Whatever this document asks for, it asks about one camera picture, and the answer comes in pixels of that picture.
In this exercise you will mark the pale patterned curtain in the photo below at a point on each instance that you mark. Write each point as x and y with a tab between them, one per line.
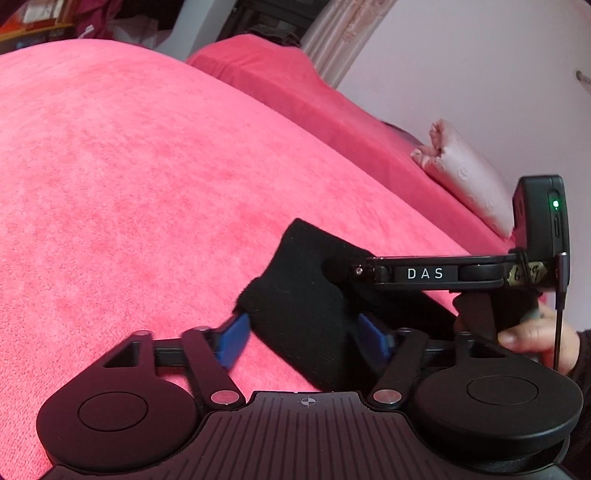
337	37

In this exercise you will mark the dark window frame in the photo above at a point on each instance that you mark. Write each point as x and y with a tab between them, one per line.
268	18

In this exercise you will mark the maroon garment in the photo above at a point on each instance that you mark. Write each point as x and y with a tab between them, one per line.
129	18

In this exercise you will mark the person's right hand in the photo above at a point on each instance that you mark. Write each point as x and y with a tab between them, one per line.
540	337

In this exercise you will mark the black knit pants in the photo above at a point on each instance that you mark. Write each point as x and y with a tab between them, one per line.
304	300

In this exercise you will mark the cluttered shelf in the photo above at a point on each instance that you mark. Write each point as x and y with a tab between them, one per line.
32	23

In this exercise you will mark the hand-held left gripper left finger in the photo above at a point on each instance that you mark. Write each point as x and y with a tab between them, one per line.
233	339

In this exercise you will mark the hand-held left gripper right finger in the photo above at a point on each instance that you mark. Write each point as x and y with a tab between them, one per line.
374	337

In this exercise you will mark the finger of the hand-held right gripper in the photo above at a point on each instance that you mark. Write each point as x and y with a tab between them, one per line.
371	271

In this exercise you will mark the red covered bed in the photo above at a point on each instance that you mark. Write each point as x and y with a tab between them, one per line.
286	83

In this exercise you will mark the pink fleece blanket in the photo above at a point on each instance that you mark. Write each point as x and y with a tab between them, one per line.
138	184

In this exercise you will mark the pale pink pillow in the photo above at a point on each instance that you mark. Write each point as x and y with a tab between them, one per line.
461	175

